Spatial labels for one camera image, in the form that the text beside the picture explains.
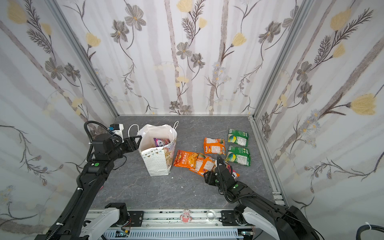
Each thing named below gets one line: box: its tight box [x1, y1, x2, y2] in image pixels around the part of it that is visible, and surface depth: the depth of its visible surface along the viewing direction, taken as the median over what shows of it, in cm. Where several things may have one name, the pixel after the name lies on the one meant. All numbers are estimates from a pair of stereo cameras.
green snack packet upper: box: [227, 128, 249, 147], surface depth 106 cm
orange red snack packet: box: [173, 150, 199, 169], surface depth 95 cm
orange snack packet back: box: [203, 137, 226, 155], surface depth 100 cm
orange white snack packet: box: [189, 152, 218, 177], surface depth 92 cm
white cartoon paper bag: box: [137, 124, 178, 177], surface depth 82 cm
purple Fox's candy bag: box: [153, 137, 171, 147], surface depth 83 cm
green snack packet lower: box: [225, 145, 251, 167], surface depth 97 cm
